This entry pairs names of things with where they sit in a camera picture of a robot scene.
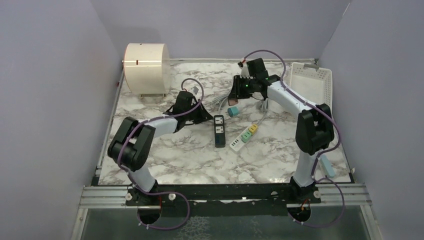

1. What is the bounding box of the cream cylindrical drum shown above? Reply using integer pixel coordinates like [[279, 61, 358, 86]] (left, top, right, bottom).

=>
[[122, 43, 171, 97]]

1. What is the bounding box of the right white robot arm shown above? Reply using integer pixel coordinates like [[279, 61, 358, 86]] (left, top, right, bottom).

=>
[[227, 58, 335, 204]]

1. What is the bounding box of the black power strip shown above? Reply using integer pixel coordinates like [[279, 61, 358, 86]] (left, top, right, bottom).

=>
[[213, 115, 226, 148]]

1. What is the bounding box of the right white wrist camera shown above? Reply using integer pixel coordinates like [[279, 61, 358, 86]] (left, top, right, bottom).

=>
[[237, 62, 250, 79]]

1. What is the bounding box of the white power strip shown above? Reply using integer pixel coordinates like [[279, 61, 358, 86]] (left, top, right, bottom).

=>
[[229, 128, 254, 153]]

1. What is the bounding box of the yellow usb charger plug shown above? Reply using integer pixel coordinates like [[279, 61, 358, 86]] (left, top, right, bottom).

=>
[[248, 124, 258, 135]]

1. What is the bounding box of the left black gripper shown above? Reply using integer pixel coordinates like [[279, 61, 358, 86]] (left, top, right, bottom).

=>
[[184, 99, 213, 125]]

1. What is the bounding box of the white plastic basket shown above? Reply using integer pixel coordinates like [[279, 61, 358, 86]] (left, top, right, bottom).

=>
[[288, 62, 333, 108]]

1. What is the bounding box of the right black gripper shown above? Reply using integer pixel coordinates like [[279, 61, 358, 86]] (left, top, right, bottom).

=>
[[227, 75, 256, 101]]

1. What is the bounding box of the black mounting rail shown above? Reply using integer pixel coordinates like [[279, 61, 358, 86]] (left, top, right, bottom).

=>
[[125, 180, 321, 218]]

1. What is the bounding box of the green usb charger plug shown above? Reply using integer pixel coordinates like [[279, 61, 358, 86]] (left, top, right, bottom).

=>
[[241, 130, 252, 143]]

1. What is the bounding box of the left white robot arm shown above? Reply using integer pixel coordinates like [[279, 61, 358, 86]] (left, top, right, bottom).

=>
[[107, 90, 213, 206]]

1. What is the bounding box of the pink usb charger plug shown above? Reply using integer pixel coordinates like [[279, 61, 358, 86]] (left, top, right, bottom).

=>
[[228, 99, 238, 106]]

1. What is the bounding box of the teal usb charger plug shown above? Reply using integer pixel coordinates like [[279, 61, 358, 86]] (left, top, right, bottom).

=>
[[227, 106, 240, 118]]

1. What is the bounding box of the light blue block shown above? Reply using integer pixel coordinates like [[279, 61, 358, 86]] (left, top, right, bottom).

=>
[[319, 154, 336, 178]]

